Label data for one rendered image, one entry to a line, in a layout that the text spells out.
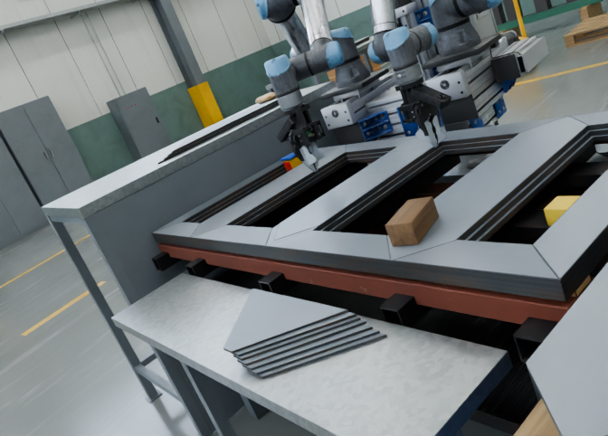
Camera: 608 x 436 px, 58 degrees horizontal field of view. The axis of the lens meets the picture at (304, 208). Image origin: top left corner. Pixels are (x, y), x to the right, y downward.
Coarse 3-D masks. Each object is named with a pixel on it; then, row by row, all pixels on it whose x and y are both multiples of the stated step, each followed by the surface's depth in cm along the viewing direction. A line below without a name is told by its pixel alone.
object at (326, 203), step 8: (320, 200) 161; (328, 200) 158; (336, 200) 155; (344, 200) 152; (352, 200) 150; (304, 208) 160; (312, 208) 157; (320, 208) 154; (328, 208) 151; (336, 208) 149
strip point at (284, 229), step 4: (280, 224) 154; (284, 224) 153; (288, 224) 151; (292, 224) 150; (296, 224) 149; (300, 224) 147; (304, 224) 146; (308, 224) 145; (312, 224) 144; (316, 224) 143; (280, 228) 151; (284, 228) 150; (288, 228) 149; (292, 228) 147; (296, 228) 146; (300, 228) 145; (304, 228) 143; (308, 228) 142; (276, 232) 149; (280, 232) 147; (284, 232) 146; (288, 232) 145; (292, 232) 144; (296, 232) 143; (276, 236) 146; (280, 236) 145; (284, 236) 144
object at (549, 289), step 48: (480, 144) 158; (576, 144) 129; (240, 192) 217; (288, 192) 189; (384, 192) 154; (528, 192) 118; (192, 240) 178; (480, 240) 107; (480, 288) 93; (528, 288) 85; (576, 288) 83
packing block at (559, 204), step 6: (558, 198) 113; (564, 198) 112; (570, 198) 111; (576, 198) 110; (552, 204) 111; (558, 204) 110; (564, 204) 109; (570, 204) 108; (546, 210) 111; (552, 210) 110; (558, 210) 109; (564, 210) 108; (546, 216) 111; (552, 216) 110; (558, 216) 109; (552, 222) 111
